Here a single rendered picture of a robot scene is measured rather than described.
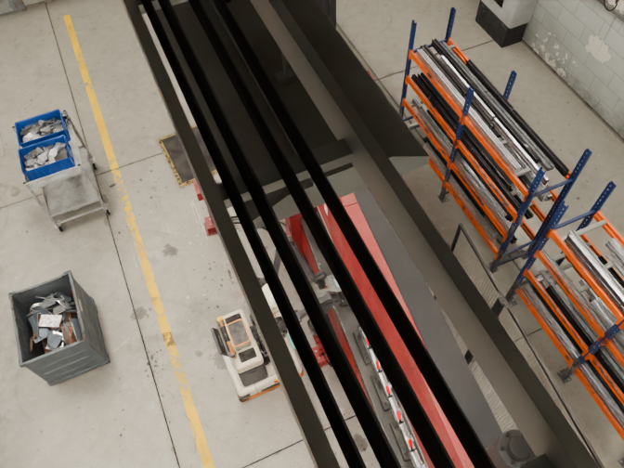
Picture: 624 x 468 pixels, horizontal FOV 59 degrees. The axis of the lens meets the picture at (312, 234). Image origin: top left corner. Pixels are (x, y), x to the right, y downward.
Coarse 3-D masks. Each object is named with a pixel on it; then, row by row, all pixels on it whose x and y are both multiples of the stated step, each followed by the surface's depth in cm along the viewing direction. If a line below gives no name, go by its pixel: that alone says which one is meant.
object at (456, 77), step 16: (448, 48) 583; (432, 64) 568; (448, 64) 567; (464, 64) 570; (448, 80) 559; (464, 80) 554; (480, 80) 558; (464, 96) 545; (480, 96) 541; (496, 96) 544; (480, 112) 533; (496, 112) 529; (512, 112) 528; (480, 128) 522; (496, 128) 526; (512, 128) 518; (528, 128) 517; (496, 144) 508; (512, 144) 512; (528, 144) 509; (544, 144) 505; (512, 160) 497; (528, 160) 497; (544, 160) 499; (560, 160) 494; (544, 176) 486
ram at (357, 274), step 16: (320, 208) 475; (336, 224) 428; (336, 240) 448; (352, 256) 406; (352, 272) 424; (368, 288) 386; (368, 304) 401; (384, 320) 365; (384, 336) 379; (400, 352) 349; (416, 384) 334; (432, 416) 320; (432, 464) 355
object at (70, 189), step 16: (64, 112) 624; (80, 160) 599; (48, 176) 574; (64, 176) 583; (80, 176) 651; (32, 192) 582; (48, 192) 640; (64, 192) 639; (80, 192) 638; (96, 192) 619; (48, 208) 628; (64, 208) 627; (96, 208) 641
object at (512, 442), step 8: (504, 432) 253; (512, 432) 253; (520, 432) 252; (496, 440) 256; (504, 440) 251; (512, 440) 246; (520, 440) 246; (488, 448) 278; (496, 448) 251; (504, 448) 248; (512, 448) 244; (520, 448) 244; (528, 448) 244; (496, 456) 252; (504, 456) 247; (512, 456) 245; (520, 456) 242; (528, 456) 243; (496, 464) 259; (504, 464) 248; (512, 464) 245; (520, 464) 245
